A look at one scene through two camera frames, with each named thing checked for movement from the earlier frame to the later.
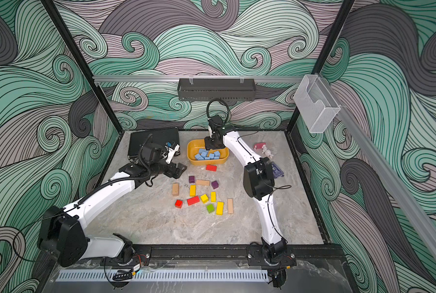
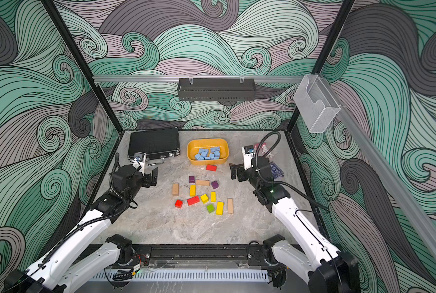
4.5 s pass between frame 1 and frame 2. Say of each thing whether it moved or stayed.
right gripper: moved
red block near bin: stayed
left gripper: moved
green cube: stayed
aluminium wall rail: stayed
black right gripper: stayed
